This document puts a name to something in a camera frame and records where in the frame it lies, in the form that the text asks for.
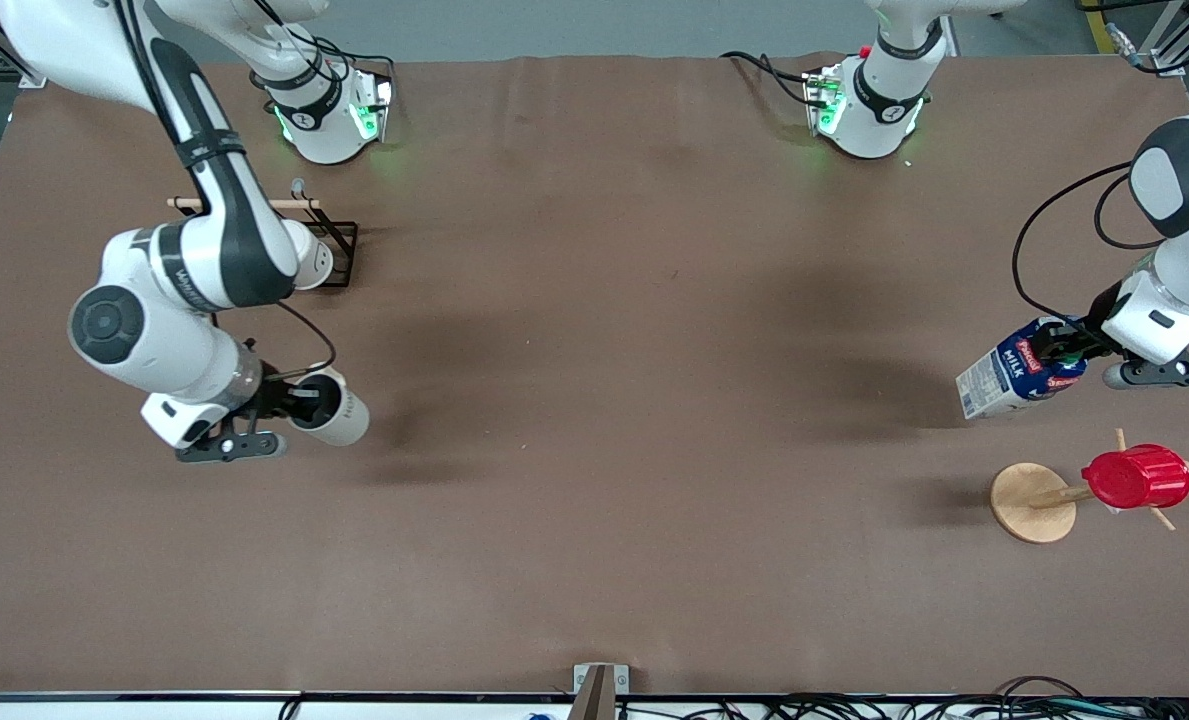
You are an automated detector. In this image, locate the black wire mug rack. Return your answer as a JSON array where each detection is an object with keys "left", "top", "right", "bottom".
[{"left": 167, "top": 178, "right": 360, "bottom": 291}]

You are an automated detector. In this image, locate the wooden mug tree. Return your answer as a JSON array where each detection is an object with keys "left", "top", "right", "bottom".
[{"left": 990, "top": 428, "right": 1189, "bottom": 545}]

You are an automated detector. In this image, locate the black left base cable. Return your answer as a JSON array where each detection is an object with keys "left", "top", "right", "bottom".
[{"left": 721, "top": 50, "right": 827, "bottom": 107}]

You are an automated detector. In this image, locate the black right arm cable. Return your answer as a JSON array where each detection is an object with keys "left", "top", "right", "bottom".
[{"left": 272, "top": 298, "right": 339, "bottom": 381}]

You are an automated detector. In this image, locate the blue white milk carton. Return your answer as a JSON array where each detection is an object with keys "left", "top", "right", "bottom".
[{"left": 956, "top": 317, "right": 1090, "bottom": 421}]

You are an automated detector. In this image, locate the black cable bundle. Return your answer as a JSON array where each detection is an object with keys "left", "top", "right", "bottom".
[{"left": 759, "top": 676, "right": 1189, "bottom": 720}]

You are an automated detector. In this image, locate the plain white mug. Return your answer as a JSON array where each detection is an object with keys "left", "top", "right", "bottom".
[{"left": 282, "top": 219, "right": 335, "bottom": 292}]

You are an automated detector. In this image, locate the metal table edge bracket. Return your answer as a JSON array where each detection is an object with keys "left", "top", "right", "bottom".
[{"left": 572, "top": 663, "right": 630, "bottom": 720}]

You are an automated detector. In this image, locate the black right base cable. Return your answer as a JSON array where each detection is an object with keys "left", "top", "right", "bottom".
[{"left": 254, "top": 0, "right": 396, "bottom": 83}]

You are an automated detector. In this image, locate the grey ceramic mug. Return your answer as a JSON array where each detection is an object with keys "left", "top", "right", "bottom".
[{"left": 289, "top": 367, "right": 370, "bottom": 447}]

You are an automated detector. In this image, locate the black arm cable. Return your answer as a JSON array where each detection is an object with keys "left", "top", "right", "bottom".
[
  {"left": 1011, "top": 162, "right": 1167, "bottom": 327},
  {"left": 272, "top": 298, "right": 339, "bottom": 381}
]

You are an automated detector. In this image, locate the red plastic cup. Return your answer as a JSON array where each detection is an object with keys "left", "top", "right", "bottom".
[{"left": 1081, "top": 444, "right": 1189, "bottom": 510}]

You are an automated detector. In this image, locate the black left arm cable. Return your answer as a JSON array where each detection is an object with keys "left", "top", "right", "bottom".
[{"left": 1011, "top": 162, "right": 1167, "bottom": 327}]

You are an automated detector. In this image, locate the aluminium frame profile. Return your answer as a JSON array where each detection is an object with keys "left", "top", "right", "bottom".
[
  {"left": 1104, "top": 0, "right": 1189, "bottom": 79},
  {"left": 0, "top": 0, "right": 52, "bottom": 89}
]

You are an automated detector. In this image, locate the black base cable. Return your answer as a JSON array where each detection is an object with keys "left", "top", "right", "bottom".
[
  {"left": 721, "top": 50, "right": 827, "bottom": 107},
  {"left": 254, "top": 0, "right": 396, "bottom": 83}
]

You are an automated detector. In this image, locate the brown table cover sheet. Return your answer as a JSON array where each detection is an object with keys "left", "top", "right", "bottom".
[{"left": 0, "top": 52, "right": 1189, "bottom": 698}]

